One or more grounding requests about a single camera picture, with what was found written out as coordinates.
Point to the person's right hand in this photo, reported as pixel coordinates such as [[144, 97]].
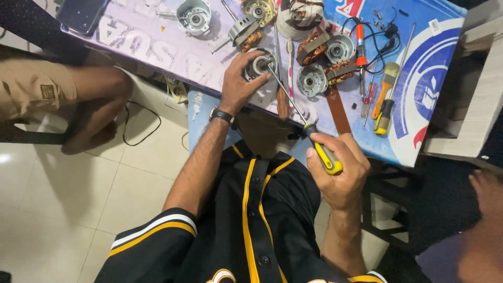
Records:
[[345, 180]]

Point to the person's left hand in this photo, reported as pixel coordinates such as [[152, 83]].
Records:
[[235, 84]]

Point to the silver motor end cover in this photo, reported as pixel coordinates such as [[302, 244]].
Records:
[[259, 67], [311, 80], [340, 48]]

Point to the black wristwatch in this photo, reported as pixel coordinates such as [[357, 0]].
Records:
[[222, 115]]

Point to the dark wooden stool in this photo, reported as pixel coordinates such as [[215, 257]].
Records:
[[383, 204]]

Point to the grey stator with shaft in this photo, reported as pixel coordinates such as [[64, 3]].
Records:
[[241, 33]]

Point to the pink white toothbrush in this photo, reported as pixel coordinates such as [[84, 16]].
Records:
[[290, 67]]

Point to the white power strip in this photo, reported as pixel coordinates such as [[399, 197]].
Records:
[[177, 90]]

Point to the thin metal rod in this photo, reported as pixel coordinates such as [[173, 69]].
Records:
[[228, 10]]

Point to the gold motor end cap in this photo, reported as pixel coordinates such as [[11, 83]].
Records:
[[258, 11]]

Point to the long yellow black screwdriver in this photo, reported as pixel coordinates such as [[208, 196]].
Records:
[[386, 114]]

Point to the silver motor housing with shaft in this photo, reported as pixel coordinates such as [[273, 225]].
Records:
[[193, 16]]

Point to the printed vinyl banner table cover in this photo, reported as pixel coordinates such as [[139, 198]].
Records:
[[165, 43]]

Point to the small red clear screwdriver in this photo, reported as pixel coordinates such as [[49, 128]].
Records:
[[368, 99]]

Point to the copper wound motor stator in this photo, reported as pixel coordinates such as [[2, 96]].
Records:
[[340, 72], [312, 48]]

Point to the white wrapped motor stator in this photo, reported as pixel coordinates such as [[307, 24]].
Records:
[[300, 17]]

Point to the black jersey with yellow stripes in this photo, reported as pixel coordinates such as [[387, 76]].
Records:
[[251, 228]]

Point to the orange soldering iron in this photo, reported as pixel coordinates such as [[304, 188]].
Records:
[[360, 55]]

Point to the small metal screws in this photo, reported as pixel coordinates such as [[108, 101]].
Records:
[[378, 19]]

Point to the beige wooden furniture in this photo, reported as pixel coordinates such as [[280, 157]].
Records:
[[475, 90]]

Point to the black smartphone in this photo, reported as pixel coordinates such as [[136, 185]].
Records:
[[80, 15]]

